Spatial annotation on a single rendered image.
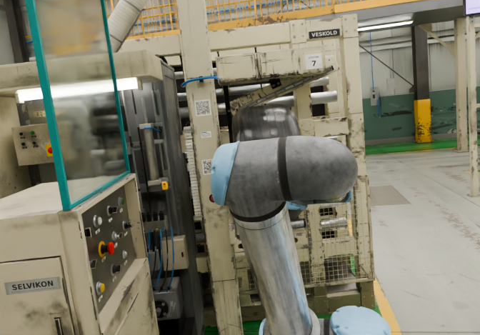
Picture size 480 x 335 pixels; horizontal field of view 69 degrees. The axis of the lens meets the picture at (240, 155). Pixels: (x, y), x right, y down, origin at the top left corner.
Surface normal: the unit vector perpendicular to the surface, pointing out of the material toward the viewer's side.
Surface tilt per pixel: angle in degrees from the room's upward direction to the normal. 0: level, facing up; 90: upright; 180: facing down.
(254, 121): 39
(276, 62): 90
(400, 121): 90
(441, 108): 90
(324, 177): 99
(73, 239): 90
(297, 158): 63
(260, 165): 71
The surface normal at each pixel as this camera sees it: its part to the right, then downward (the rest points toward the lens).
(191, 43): 0.02, 0.13
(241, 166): -0.28, -0.18
